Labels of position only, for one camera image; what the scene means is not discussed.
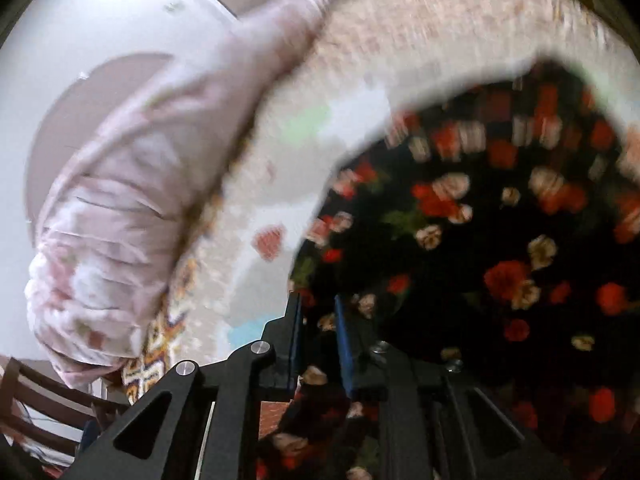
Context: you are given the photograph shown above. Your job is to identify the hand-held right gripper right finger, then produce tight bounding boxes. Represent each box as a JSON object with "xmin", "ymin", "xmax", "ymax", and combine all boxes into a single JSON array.
[{"xmin": 334, "ymin": 294, "xmax": 571, "ymax": 480}]

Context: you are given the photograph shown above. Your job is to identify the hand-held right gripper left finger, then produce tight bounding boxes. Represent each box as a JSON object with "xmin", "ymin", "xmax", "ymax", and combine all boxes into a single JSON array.
[{"xmin": 65, "ymin": 292, "xmax": 303, "ymax": 480}]

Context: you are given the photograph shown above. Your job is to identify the black floral dress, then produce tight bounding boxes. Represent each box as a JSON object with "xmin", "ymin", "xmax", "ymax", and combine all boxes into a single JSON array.
[{"xmin": 255, "ymin": 60, "xmax": 640, "ymax": 480}]

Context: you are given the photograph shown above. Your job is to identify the geometric patterned blanket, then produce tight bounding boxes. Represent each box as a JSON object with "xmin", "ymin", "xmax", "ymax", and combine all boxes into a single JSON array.
[{"xmin": 120, "ymin": 255, "xmax": 201, "ymax": 406}]

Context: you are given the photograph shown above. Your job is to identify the pink star fleece blanket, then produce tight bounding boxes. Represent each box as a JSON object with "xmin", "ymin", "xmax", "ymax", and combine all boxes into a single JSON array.
[{"xmin": 25, "ymin": 0, "xmax": 331, "ymax": 388}]

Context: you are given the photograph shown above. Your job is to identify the wooden chair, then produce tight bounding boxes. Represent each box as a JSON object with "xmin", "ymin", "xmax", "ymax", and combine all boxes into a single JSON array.
[{"xmin": 0, "ymin": 355, "xmax": 131, "ymax": 466}]

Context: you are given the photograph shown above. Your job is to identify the beige quilt with white hearts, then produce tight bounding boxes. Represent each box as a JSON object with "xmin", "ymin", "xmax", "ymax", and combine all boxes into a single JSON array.
[{"xmin": 197, "ymin": 0, "xmax": 640, "ymax": 361}]

